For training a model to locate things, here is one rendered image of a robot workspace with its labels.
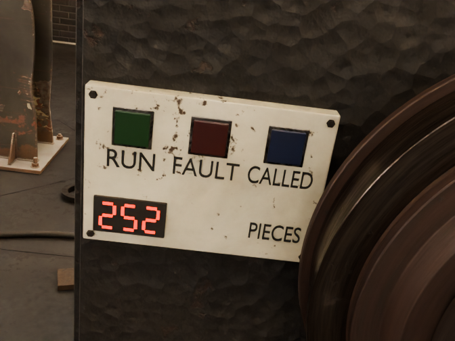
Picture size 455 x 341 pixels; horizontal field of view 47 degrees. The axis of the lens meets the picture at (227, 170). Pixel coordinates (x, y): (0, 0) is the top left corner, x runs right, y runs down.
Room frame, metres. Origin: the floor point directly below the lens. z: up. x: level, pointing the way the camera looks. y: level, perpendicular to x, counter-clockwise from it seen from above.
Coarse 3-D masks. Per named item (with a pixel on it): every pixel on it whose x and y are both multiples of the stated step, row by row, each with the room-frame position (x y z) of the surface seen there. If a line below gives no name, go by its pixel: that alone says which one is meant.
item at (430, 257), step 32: (448, 192) 0.37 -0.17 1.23; (416, 224) 0.37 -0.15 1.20; (448, 224) 0.37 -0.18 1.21; (384, 256) 0.37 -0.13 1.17; (416, 256) 0.37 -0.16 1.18; (448, 256) 0.35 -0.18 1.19; (384, 288) 0.37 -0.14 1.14; (416, 288) 0.35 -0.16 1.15; (448, 288) 0.35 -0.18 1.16; (352, 320) 0.37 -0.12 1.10; (384, 320) 0.36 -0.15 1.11; (416, 320) 0.35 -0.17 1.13
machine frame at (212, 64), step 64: (128, 0) 0.53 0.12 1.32; (192, 0) 0.53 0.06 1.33; (256, 0) 0.53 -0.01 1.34; (320, 0) 0.53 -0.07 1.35; (384, 0) 0.54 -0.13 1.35; (448, 0) 0.54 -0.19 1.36; (128, 64) 0.53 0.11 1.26; (192, 64) 0.53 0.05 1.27; (256, 64) 0.53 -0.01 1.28; (320, 64) 0.53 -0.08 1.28; (384, 64) 0.54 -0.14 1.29; (448, 64) 0.54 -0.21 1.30; (128, 256) 0.53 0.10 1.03; (192, 256) 0.53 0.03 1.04; (128, 320) 0.53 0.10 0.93; (192, 320) 0.53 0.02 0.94; (256, 320) 0.53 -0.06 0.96
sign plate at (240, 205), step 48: (96, 96) 0.50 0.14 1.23; (144, 96) 0.51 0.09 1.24; (192, 96) 0.51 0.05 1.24; (96, 144) 0.50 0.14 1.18; (240, 144) 0.51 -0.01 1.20; (96, 192) 0.50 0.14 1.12; (144, 192) 0.51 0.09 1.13; (192, 192) 0.51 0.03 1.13; (240, 192) 0.51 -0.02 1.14; (288, 192) 0.51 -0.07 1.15; (144, 240) 0.51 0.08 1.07; (192, 240) 0.51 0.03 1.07; (240, 240) 0.51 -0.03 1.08; (288, 240) 0.51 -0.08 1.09
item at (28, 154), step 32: (0, 0) 2.86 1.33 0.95; (32, 0) 3.16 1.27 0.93; (0, 32) 2.86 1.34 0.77; (32, 32) 2.87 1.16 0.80; (0, 64) 2.86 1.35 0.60; (32, 64) 2.86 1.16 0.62; (0, 96) 2.86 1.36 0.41; (32, 96) 2.85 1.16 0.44; (0, 128) 2.86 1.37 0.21; (32, 128) 2.87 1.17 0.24; (0, 160) 2.81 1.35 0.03; (32, 160) 2.86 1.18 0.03
